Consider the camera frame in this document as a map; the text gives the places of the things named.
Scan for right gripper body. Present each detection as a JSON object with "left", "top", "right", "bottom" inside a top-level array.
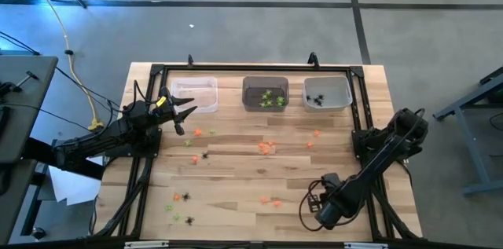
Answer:
[{"left": 316, "top": 196, "right": 345, "bottom": 231}]

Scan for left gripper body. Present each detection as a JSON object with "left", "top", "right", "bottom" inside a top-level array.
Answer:
[{"left": 151, "top": 86, "right": 185, "bottom": 137}]

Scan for clear plastic bin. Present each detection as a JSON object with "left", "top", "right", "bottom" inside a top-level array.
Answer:
[{"left": 170, "top": 75, "right": 219, "bottom": 114}]

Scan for white light bar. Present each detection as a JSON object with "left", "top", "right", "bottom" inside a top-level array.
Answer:
[
  {"left": 124, "top": 240, "right": 170, "bottom": 249},
  {"left": 344, "top": 242, "right": 389, "bottom": 249}
]

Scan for smoky grey plastic bin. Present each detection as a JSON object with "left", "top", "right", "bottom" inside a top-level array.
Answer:
[{"left": 241, "top": 75, "right": 291, "bottom": 113}]

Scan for white plastic bin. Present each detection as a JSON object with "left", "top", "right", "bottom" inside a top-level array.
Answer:
[{"left": 302, "top": 75, "right": 354, "bottom": 113}]

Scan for white paper sheets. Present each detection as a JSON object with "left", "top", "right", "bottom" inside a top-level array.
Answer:
[{"left": 47, "top": 154, "right": 104, "bottom": 207}]

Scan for black support beam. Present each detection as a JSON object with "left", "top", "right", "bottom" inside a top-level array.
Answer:
[{"left": 21, "top": 137, "right": 105, "bottom": 181}]

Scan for grey side table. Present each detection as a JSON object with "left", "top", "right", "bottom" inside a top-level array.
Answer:
[
  {"left": 0, "top": 158, "right": 39, "bottom": 244},
  {"left": 0, "top": 55, "right": 59, "bottom": 163}
]

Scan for black desk clamp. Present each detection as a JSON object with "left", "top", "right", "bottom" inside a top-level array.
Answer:
[{"left": 0, "top": 70, "right": 41, "bottom": 99}]

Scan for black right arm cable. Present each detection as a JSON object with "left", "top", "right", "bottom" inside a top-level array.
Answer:
[{"left": 298, "top": 179, "right": 329, "bottom": 231}]

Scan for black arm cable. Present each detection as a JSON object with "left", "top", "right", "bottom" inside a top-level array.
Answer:
[
  {"left": 132, "top": 79, "right": 163, "bottom": 113},
  {"left": 298, "top": 179, "right": 329, "bottom": 231}
]

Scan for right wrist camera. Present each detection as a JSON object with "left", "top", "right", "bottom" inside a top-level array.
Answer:
[{"left": 321, "top": 173, "right": 341, "bottom": 189}]

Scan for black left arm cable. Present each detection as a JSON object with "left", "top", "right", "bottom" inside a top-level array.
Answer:
[{"left": 132, "top": 79, "right": 163, "bottom": 113}]

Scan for yellow floor cable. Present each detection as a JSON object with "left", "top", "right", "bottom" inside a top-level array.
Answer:
[{"left": 19, "top": 0, "right": 106, "bottom": 132}]

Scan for blue-grey metal table frame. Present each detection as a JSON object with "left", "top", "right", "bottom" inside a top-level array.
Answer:
[{"left": 431, "top": 66, "right": 503, "bottom": 197}]

